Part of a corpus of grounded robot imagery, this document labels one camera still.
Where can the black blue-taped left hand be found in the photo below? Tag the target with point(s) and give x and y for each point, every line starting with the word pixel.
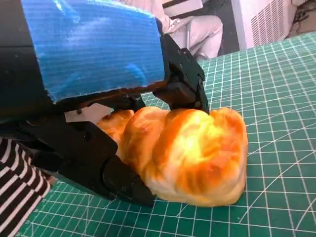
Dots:
pixel 81 49

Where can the small white grille unit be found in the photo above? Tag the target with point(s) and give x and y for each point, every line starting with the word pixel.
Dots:
pixel 266 19

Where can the person in white clothing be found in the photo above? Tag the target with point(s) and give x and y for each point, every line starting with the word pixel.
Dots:
pixel 207 37

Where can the orange toy bread loaf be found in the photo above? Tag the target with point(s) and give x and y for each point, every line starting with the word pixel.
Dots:
pixel 192 153

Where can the green cutting mat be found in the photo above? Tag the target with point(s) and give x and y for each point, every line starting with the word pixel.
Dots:
pixel 271 123

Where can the person in striped trousers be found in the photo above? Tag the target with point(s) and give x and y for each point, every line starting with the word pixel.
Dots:
pixel 17 185

